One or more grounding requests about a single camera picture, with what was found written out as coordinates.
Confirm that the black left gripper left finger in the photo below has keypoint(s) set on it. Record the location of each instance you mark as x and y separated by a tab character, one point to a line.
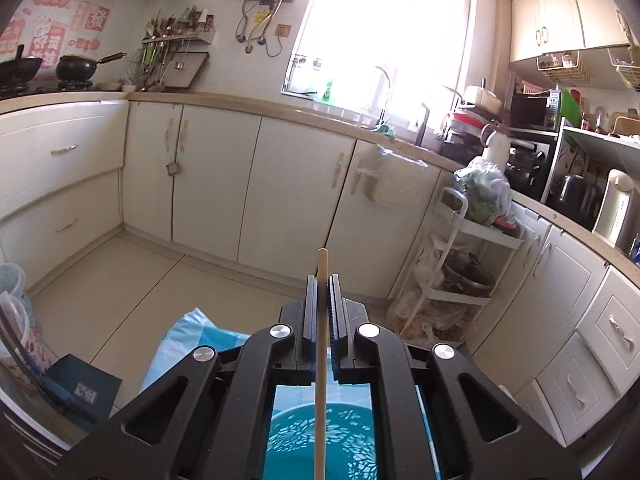
301	318

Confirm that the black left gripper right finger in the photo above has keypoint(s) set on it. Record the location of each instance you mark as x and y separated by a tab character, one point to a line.
349	355

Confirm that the wooden chopstick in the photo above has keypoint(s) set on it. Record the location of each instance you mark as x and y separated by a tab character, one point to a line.
321	351

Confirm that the kitchen faucet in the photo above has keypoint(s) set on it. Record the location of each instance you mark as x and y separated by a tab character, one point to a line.
384	97

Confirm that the blue white checkered tablecloth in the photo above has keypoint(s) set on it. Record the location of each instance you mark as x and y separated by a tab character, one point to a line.
193	330

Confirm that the white tiered storage cart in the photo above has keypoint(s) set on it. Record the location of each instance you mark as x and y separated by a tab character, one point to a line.
455	274

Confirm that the white plastic bag on cart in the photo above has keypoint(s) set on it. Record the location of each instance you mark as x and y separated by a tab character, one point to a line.
483	180

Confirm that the dark blue box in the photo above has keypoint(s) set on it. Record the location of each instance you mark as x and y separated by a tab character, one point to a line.
83	392

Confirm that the white thermos jug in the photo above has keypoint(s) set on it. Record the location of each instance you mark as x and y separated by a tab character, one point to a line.
619	210

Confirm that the black microwave oven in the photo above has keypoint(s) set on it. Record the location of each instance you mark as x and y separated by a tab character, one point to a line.
536	111

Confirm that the black frying pan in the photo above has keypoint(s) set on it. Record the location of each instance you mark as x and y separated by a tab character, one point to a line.
80	68

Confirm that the black wok on stove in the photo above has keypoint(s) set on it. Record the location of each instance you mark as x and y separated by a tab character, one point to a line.
20	69

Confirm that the wall utensil rack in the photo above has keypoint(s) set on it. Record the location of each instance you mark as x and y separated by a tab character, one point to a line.
173	51

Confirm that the white upper wall cabinet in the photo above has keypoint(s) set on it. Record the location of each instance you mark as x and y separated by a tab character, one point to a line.
548	26

